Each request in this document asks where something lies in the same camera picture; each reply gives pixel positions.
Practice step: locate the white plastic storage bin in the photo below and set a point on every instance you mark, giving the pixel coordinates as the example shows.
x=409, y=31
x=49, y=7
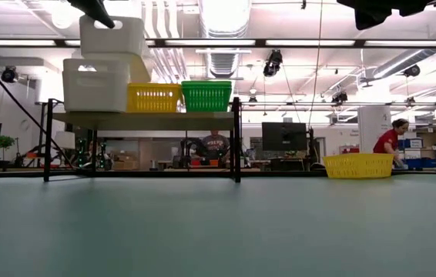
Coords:
x=94, y=100
x=114, y=66
x=125, y=38

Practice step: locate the green potted plant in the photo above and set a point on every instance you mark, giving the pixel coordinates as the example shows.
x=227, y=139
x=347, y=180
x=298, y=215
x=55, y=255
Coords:
x=3, y=141

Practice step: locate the white round wall clock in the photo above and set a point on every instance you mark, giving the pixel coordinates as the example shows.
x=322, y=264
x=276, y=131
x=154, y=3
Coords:
x=24, y=125

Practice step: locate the brown cardboard box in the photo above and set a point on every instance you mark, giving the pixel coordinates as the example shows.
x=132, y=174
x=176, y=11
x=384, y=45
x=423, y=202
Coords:
x=123, y=163

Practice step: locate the green table mat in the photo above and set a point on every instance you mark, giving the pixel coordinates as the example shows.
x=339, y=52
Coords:
x=218, y=238

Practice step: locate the white table lamp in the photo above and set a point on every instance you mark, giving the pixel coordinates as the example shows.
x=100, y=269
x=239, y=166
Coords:
x=64, y=140

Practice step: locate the blue storage bins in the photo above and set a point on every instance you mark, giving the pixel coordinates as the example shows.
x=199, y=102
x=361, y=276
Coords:
x=418, y=163

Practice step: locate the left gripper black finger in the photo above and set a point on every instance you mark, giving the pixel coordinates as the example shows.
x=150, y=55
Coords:
x=94, y=11

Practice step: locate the black metal shelf frame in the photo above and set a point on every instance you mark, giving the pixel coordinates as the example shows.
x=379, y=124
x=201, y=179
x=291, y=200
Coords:
x=236, y=146

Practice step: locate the silver ceiling air duct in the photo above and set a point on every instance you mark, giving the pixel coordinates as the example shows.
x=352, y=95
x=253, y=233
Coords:
x=223, y=65

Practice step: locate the wooden shelf board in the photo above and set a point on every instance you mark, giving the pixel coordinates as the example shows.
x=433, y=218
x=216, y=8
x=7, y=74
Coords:
x=145, y=121

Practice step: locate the black ceiling spotlight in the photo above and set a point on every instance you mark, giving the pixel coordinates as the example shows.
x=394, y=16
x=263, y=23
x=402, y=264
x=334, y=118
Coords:
x=273, y=63
x=411, y=70
x=339, y=97
x=9, y=74

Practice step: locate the person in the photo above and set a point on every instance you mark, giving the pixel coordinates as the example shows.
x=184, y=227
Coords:
x=385, y=140
x=216, y=142

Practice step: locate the white column with signs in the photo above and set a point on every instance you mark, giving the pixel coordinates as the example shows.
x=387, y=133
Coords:
x=374, y=123

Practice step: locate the black overhead crossbeam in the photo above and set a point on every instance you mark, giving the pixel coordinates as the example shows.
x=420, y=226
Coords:
x=260, y=43

